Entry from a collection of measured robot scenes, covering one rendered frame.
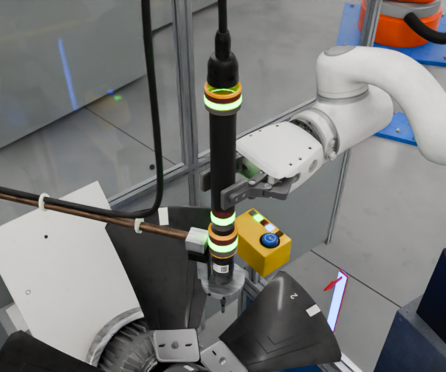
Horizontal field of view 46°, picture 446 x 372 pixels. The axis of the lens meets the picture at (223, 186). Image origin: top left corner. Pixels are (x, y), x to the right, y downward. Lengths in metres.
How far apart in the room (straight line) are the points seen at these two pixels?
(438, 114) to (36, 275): 0.82
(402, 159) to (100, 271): 2.63
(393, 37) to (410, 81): 3.91
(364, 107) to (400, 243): 2.21
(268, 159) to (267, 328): 0.50
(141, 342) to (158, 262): 0.20
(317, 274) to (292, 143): 2.03
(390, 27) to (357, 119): 3.83
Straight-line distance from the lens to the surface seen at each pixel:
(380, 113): 0.85
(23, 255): 1.16
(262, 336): 1.12
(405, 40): 4.68
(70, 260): 1.18
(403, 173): 3.43
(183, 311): 1.00
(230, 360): 1.09
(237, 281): 0.85
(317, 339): 1.17
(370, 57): 0.77
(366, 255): 2.89
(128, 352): 1.12
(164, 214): 0.99
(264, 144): 0.75
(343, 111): 0.80
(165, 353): 1.05
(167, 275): 1.00
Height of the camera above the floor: 2.14
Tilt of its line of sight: 43 degrees down
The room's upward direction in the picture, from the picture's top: straight up
